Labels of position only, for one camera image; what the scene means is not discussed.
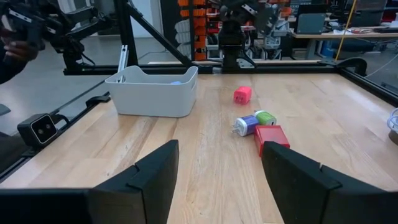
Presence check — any silver metal bar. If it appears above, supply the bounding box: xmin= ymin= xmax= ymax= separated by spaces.
xmin=117 ymin=45 xmax=129 ymax=83

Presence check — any green and white charger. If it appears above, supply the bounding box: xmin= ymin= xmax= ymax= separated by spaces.
xmin=253 ymin=110 xmax=277 ymax=126

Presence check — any purple and white charger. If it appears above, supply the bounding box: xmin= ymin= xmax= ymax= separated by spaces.
xmin=231 ymin=114 xmax=261 ymax=137

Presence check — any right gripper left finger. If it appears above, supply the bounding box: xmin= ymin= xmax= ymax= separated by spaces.
xmin=88 ymin=139 xmax=180 ymax=224

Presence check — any grey plastic bin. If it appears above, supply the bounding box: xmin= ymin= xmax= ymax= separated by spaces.
xmin=104 ymin=65 xmax=199 ymax=118

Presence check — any grey background screen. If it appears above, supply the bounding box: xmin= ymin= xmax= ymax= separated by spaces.
xmin=295 ymin=12 xmax=326 ymax=35

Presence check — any red square charger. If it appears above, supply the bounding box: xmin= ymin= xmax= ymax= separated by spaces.
xmin=254 ymin=124 xmax=290 ymax=158

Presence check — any white coiled cable with adapter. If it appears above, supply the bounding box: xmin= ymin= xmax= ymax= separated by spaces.
xmin=387 ymin=108 xmax=398 ymax=133

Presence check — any wooden background desk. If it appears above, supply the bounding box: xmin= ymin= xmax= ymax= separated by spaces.
xmin=292 ymin=30 xmax=398 ymax=60

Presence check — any yellow floor cable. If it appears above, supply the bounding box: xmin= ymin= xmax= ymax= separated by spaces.
xmin=335 ymin=0 xmax=357 ymax=62

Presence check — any person's hand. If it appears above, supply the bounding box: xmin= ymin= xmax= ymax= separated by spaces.
xmin=2 ymin=40 xmax=40 ymax=63

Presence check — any orange storage bin rack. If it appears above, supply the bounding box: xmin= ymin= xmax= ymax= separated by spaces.
xmin=177 ymin=0 xmax=224 ymax=62

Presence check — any pink-red cube charger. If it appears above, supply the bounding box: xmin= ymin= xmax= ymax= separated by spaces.
xmin=233 ymin=86 xmax=253 ymax=106

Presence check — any black table-level camera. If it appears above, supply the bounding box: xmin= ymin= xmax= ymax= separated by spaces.
xmin=17 ymin=113 xmax=59 ymax=149

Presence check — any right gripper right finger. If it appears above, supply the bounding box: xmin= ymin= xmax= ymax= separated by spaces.
xmin=261 ymin=141 xmax=398 ymax=224

